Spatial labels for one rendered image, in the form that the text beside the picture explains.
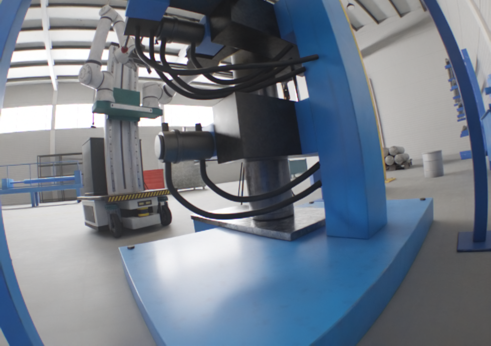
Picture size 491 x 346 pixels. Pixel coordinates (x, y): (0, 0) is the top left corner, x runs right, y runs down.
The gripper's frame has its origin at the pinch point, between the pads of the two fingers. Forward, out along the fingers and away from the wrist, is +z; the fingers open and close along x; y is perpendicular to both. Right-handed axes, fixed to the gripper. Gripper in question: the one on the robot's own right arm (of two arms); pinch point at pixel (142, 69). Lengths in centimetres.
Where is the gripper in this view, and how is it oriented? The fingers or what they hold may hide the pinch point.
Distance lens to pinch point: 159.4
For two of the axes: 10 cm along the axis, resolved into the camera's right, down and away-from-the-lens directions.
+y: -7.5, 5.2, 4.1
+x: -4.2, 1.1, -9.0
